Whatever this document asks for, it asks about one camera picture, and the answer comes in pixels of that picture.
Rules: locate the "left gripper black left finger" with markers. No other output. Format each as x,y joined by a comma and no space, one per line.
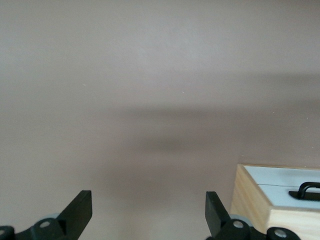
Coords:
78,212

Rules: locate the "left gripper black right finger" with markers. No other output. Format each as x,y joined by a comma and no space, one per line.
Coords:
215,212

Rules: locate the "wooden drawer cabinet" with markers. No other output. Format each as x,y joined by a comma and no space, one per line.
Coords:
250,200

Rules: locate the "brown table cover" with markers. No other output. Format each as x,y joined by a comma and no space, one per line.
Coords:
150,75

